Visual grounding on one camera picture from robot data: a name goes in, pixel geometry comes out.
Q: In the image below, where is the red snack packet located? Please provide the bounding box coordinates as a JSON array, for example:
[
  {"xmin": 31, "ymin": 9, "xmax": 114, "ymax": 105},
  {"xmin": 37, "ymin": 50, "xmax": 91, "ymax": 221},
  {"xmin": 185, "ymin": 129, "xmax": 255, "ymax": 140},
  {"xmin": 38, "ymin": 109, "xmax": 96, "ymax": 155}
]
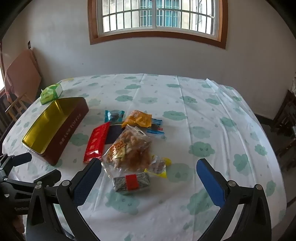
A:
[{"xmin": 83, "ymin": 122, "xmax": 110, "ymax": 164}]

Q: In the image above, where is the orange snack packet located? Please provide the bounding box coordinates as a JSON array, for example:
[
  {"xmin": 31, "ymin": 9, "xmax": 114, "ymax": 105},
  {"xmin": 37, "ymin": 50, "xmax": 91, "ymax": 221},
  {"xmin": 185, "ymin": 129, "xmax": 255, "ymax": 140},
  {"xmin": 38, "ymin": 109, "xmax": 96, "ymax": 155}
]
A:
[{"xmin": 122, "ymin": 110, "xmax": 153, "ymax": 128}]

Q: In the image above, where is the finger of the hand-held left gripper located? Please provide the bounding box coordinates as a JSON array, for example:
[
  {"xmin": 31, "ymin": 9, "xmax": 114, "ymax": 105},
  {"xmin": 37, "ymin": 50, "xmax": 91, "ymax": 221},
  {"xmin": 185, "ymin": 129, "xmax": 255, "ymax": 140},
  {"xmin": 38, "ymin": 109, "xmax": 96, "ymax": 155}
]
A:
[
  {"xmin": 1, "ymin": 152, "xmax": 33, "ymax": 173},
  {"xmin": 6, "ymin": 169, "xmax": 62, "ymax": 193}
]

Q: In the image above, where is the blue candy packet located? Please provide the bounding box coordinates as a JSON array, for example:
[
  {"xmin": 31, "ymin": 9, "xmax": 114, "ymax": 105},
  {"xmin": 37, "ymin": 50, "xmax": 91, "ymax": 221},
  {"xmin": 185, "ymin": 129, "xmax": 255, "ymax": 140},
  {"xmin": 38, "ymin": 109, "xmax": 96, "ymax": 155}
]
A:
[{"xmin": 104, "ymin": 110, "xmax": 125, "ymax": 123}]

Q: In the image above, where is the clear bag of fried snacks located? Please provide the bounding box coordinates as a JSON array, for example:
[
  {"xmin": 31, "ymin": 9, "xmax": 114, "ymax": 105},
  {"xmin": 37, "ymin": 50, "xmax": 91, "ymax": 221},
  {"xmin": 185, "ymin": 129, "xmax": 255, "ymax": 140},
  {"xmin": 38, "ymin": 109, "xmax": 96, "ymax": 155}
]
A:
[{"xmin": 101, "ymin": 124, "xmax": 154, "ymax": 179}]

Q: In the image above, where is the green tissue pack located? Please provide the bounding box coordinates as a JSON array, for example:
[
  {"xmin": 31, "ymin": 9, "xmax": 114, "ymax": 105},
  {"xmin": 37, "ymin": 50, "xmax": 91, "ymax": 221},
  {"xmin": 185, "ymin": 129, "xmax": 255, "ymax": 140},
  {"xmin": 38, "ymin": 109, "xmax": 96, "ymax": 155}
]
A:
[{"xmin": 40, "ymin": 83, "xmax": 63, "ymax": 105}]

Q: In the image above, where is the grey packet with red label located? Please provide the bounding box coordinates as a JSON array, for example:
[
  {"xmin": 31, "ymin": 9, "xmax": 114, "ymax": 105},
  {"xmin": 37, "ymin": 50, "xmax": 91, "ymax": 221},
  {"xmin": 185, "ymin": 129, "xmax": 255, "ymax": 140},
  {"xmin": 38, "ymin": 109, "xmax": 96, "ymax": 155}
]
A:
[{"xmin": 112, "ymin": 172, "xmax": 150, "ymax": 195}]

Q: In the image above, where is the brown folded board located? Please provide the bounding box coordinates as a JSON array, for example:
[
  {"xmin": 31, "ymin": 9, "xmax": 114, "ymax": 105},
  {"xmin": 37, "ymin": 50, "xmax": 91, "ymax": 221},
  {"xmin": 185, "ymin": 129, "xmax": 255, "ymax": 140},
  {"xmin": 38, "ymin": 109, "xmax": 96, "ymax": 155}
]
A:
[{"xmin": 4, "ymin": 47, "xmax": 42, "ymax": 103}]

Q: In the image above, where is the dark blue snack packet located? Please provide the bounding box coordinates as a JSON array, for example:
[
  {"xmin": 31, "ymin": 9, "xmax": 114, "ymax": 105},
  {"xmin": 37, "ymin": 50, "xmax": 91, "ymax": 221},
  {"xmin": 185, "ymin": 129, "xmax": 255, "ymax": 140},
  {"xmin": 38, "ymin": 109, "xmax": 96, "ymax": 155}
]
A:
[{"xmin": 105, "ymin": 124, "xmax": 126, "ymax": 145}]

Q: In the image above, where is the dark wooden chair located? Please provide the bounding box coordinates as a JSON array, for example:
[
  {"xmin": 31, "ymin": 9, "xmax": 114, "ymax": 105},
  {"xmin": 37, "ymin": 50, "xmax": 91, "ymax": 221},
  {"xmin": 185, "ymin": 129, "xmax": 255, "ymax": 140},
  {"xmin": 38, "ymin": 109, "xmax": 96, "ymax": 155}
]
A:
[{"xmin": 270, "ymin": 89, "xmax": 296, "ymax": 172}]

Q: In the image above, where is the wood framed barred window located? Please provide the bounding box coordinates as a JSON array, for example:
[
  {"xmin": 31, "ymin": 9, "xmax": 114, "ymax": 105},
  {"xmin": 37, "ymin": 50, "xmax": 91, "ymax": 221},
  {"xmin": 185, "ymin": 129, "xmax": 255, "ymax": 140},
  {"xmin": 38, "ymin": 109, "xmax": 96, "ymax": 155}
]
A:
[{"xmin": 88, "ymin": 0, "xmax": 228, "ymax": 49}]

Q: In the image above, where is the light wooden stool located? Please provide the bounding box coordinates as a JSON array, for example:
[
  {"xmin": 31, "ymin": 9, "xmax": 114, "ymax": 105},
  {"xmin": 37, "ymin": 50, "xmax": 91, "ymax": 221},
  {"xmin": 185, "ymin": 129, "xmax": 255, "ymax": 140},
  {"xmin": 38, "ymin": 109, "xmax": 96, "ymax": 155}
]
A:
[{"xmin": 5, "ymin": 93, "xmax": 35, "ymax": 122}]

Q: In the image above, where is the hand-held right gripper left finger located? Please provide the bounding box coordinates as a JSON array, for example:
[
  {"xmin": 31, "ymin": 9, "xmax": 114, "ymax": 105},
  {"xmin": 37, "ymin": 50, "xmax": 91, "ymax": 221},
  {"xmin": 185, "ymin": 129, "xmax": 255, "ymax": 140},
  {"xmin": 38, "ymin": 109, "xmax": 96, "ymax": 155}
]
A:
[{"xmin": 25, "ymin": 158, "xmax": 103, "ymax": 241}]

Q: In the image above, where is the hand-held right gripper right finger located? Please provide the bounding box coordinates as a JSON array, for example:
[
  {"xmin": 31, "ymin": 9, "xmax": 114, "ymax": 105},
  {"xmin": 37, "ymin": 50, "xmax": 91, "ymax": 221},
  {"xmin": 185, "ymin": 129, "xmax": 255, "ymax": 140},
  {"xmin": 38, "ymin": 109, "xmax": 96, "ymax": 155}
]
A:
[{"xmin": 196, "ymin": 158, "xmax": 272, "ymax": 241}]

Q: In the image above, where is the brown and gold tin box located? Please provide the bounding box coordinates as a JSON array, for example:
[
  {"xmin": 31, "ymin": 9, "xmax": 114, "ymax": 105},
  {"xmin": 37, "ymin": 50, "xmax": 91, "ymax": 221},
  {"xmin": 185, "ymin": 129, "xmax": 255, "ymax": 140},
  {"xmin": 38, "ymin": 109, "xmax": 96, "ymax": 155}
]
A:
[{"xmin": 22, "ymin": 97, "xmax": 89, "ymax": 166}]

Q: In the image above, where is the dark slatted wooden furniture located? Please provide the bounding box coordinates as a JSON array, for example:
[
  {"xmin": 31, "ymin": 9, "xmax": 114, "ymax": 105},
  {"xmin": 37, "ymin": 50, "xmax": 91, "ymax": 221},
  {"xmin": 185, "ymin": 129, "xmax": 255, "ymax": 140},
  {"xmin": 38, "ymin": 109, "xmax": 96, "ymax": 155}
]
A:
[{"xmin": 0, "ymin": 88, "xmax": 14, "ymax": 139}]

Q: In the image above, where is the small yellow candy packet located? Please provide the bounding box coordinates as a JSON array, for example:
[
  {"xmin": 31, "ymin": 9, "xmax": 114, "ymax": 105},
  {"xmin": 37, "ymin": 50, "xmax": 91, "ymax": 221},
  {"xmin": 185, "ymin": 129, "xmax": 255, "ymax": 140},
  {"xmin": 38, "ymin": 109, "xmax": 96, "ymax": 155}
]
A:
[{"xmin": 144, "ymin": 156, "xmax": 172, "ymax": 179}]

